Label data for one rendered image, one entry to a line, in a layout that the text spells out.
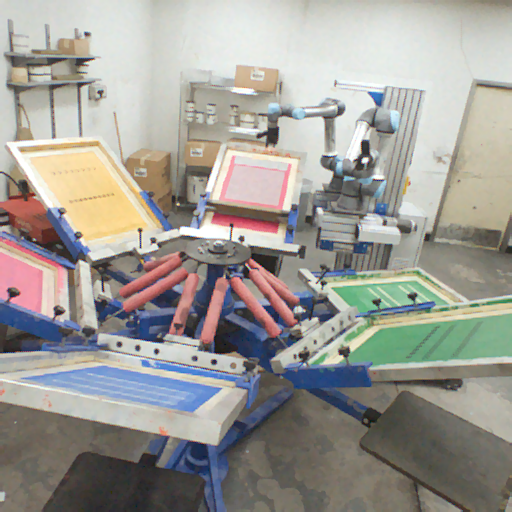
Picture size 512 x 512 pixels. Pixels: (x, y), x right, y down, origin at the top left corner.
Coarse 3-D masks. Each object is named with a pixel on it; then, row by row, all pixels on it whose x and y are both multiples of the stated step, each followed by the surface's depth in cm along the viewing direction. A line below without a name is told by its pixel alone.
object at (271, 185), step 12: (264, 168) 311; (288, 168) 311; (264, 180) 305; (276, 180) 305; (288, 180) 305; (264, 192) 299; (276, 192) 299; (252, 204) 293; (264, 204) 293; (276, 204) 293; (252, 228) 282; (264, 228) 282; (276, 228) 282
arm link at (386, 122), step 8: (376, 112) 282; (384, 112) 281; (392, 112) 279; (376, 120) 282; (384, 120) 280; (392, 120) 278; (376, 128) 286; (384, 128) 282; (392, 128) 281; (384, 136) 285; (376, 144) 289; (384, 144) 286; (384, 152) 289; (384, 160) 291; (376, 168) 293; (376, 176) 294; (368, 184) 297; (376, 184) 295; (384, 184) 295; (368, 192) 298; (376, 192) 296
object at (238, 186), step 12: (240, 168) 311; (252, 168) 311; (228, 180) 305; (240, 180) 305; (252, 180) 305; (228, 192) 298; (240, 192) 299; (252, 192) 299; (216, 216) 287; (228, 216) 287; (240, 216) 287
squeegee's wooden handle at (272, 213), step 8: (216, 200) 280; (224, 208) 282; (232, 208) 280; (240, 208) 279; (248, 208) 278; (256, 208) 277; (264, 208) 277; (272, 208) 277; (264, 216) 281; (272, 216) 279
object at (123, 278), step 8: (48, 248) 277; (64, 248) 279; (64, 256) 269; (72, 256) 270; (104, 264) 270; (112, 272) 265; (120, 272) 264; (120, 280) 261; (128, 280) 257; (144, 288) 250; (160, 304) 242; (168, 304) 238
